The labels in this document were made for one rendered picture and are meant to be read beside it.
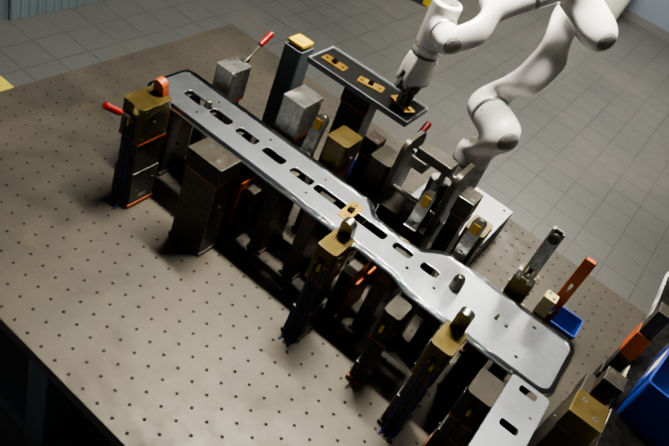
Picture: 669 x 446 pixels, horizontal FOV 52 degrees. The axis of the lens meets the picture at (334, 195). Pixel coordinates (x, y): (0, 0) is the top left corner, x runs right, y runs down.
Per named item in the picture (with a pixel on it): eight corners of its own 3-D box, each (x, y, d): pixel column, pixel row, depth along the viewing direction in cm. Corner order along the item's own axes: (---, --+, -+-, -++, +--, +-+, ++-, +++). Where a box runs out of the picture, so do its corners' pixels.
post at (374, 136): (323, 232, 222) (364, 134, 197) (332, 225, 226) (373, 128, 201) (334, 241, 221) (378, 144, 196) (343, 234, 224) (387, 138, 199)
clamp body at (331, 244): (272, 335, 186) (309, 247, 164) (298, 313, 195) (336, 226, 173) (291, 350, 184) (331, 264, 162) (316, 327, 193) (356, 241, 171)
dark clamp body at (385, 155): (328, 246, 218) (368, 153, 195) (348, 230, 227) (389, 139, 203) (345, 260, 216) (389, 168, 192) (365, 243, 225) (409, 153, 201)
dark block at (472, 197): (401, 294, 212) (458, 194, 186) (412, 283, 217) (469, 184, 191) (414, 304, 211) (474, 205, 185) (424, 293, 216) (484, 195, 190)
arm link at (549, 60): (472, 134, 212) (454, 104, 223) (498, 148, 218) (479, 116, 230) (596, 6, 188) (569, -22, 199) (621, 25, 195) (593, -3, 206)
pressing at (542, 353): (132, 89, 198) (133, 85, 197) (188, 69, 214) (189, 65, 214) (548, 403, 159) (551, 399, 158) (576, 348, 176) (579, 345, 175)
